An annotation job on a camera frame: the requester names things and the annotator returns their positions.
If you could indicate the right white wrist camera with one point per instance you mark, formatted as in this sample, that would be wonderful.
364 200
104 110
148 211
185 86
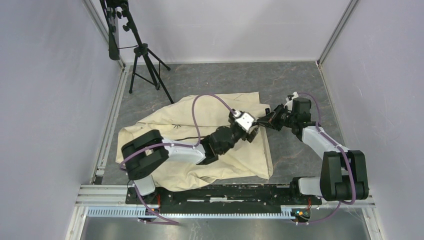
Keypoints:
289 100

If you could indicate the slotted aluminium rail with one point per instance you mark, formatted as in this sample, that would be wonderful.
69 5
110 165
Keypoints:
142 212

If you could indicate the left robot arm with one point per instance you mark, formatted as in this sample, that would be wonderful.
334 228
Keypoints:
147 152

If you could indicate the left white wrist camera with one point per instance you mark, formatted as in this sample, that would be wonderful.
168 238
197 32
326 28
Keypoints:
244 119

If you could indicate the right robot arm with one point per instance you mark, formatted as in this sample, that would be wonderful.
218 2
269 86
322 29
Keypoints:
343 175

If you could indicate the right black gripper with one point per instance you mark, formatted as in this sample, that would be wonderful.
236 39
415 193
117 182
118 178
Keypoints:
271 119

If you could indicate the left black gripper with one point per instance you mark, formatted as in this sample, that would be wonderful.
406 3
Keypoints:
249 137

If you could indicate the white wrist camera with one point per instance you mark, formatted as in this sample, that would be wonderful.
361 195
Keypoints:
289 100
244 119

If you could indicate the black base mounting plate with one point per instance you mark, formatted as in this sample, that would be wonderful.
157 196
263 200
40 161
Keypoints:
229 199

